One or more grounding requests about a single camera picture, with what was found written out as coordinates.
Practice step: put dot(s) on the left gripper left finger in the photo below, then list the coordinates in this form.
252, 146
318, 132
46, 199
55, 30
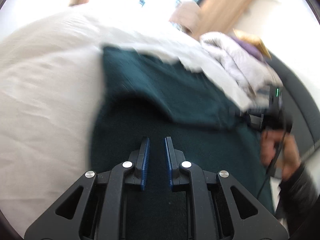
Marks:
94, 207

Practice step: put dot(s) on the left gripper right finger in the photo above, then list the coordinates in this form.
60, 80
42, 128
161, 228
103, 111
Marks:
218, 206

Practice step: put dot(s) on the dark green knit sweater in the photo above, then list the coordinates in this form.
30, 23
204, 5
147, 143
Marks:
146, 97

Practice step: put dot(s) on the black jacket sleeve forearm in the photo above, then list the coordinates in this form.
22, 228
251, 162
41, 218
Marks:
297, 196

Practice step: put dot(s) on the person right hand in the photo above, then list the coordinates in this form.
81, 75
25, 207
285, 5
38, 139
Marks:
277, 143

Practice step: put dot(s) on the dark grey upholstered headboard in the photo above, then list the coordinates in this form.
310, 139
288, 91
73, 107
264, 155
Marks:
299, 103

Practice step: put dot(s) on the folded grey white duvet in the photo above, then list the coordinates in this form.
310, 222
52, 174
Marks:
248, 72

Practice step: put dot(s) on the purple pillow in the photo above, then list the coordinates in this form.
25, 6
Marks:
252, 50

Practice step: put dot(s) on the yellow pillow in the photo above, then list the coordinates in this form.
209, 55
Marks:
252, 40

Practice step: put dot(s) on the right beige curtain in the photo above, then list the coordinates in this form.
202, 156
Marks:
219, 15

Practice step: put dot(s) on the beige puffer vest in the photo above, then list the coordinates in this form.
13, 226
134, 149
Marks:
187, 16

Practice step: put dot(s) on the white bed sheet mattress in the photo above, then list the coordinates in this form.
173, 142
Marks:
51, 86

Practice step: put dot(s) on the black camera box green light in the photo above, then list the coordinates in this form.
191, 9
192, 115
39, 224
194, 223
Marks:
270, 97

